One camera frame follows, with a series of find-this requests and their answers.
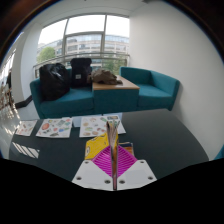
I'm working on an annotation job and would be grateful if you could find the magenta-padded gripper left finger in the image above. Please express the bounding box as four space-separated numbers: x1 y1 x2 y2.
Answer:
71 145 115 192

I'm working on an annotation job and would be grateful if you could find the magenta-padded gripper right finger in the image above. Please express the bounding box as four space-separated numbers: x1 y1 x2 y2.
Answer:
116 145 158 191

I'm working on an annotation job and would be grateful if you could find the white sticker sheet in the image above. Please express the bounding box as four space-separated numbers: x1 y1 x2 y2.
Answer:
35 116 73 139
79 114 127 138
14 119 38 137

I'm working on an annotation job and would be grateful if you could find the teal two-seat sofa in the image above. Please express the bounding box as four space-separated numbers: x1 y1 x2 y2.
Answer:
29 68 96 119

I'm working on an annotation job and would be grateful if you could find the teal wooden-topped side table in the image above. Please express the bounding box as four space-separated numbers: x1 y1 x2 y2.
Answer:
91 75 141 115

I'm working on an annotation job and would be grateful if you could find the teal armchair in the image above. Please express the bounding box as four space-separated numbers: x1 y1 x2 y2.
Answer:
119 66 181 112

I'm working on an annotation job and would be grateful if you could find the brown crumpled jacket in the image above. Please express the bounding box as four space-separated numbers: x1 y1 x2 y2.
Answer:
87 68 124 86

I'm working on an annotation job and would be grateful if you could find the large black backpack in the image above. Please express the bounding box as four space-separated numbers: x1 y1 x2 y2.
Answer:
38 62 72 102

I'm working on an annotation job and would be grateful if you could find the black backpack with label patch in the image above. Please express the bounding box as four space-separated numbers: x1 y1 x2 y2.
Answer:
69 57 93 89

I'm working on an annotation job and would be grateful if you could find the metal window railing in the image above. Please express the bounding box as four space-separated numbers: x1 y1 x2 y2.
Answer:
32 52 130 78

